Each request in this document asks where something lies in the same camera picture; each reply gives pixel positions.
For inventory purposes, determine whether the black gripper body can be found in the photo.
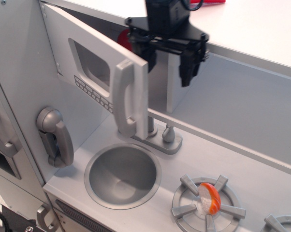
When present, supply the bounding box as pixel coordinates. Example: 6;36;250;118
125;0;209;62

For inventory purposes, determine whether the grey toy faucet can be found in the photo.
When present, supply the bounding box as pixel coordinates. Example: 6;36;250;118
132;117;183;155

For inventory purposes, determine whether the grey toy stove burner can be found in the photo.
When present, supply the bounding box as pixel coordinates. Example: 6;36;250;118
171;174;246;232

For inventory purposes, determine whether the grey toy wall phone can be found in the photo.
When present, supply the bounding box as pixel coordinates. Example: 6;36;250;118
36;106;74;168

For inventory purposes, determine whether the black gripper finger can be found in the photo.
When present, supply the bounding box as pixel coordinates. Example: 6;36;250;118
179;52;201;87
131;40;157;73

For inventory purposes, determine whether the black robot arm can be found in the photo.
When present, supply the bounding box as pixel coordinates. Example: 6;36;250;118
125;0;209;87

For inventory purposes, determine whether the red chili pepper toy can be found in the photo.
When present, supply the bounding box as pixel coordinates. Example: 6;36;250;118
190;0;226;4

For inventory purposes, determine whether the grey toy microwave door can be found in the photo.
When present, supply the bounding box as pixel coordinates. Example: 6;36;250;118
41;2;148;139

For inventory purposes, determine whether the round grey toy sink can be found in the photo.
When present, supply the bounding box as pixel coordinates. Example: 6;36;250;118
84;143;162;210

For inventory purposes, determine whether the red strawberry toy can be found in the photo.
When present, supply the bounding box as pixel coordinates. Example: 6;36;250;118
117;29;132;51

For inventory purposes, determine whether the grey oven door handle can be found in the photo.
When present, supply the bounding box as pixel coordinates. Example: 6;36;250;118
36;205;57;232

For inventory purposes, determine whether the salmon sushi toy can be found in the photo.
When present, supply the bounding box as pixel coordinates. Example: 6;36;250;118
198;182;221;215

